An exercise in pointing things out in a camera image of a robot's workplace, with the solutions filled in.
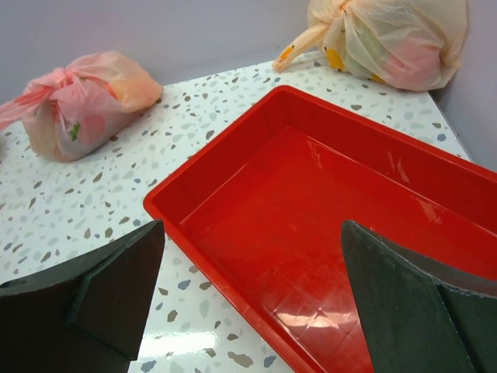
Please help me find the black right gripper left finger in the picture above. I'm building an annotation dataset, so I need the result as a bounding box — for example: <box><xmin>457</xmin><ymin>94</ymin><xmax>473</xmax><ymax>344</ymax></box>
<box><xmin>1</xmin><ymin>220</ymin><xmax>165</xmax><ymax>372</ymax></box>

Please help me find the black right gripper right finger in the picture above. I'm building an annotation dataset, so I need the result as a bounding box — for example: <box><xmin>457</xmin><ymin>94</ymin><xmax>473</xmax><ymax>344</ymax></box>
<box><xmin>341</xmin><ymin>220</ymin><xmax>496</xmax><ymax>372</ymax></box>

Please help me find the pink knotted plastic bag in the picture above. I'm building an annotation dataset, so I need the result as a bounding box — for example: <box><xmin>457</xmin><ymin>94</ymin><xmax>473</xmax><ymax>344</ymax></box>
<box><xmin>1</xmin><ymin>51</ymin><xmax>163</xmax><ymax>162</ymax></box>

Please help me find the orange knotted plastic bag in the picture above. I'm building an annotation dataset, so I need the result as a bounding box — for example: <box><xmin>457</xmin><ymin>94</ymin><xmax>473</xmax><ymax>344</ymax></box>
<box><xmin>273</xmin><ymin>0</ymin><xmax>467</xmax><ymax>92</ymax></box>

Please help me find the red plastic tray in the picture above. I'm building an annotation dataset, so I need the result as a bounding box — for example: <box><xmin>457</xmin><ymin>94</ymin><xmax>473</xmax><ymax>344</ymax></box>
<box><xmin>144</xmin><ymin>85</ymin><xmax>496</xmax><ymax>372</ymax></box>

